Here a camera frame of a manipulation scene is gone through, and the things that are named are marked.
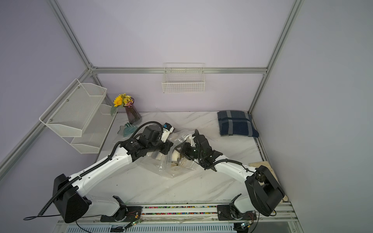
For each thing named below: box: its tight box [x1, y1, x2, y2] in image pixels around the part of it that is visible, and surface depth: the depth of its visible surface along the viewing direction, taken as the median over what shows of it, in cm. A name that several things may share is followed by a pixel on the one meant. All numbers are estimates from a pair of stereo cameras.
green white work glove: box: [117, 122, 138, 138], surface depth 109 cm
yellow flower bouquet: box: [110, 93, 134, 117], surface depth 97 cm
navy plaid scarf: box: [217, 110, 260, 138], surface depth 110 cm
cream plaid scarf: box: [169, 149, 181, 167], surface depth 81 cm
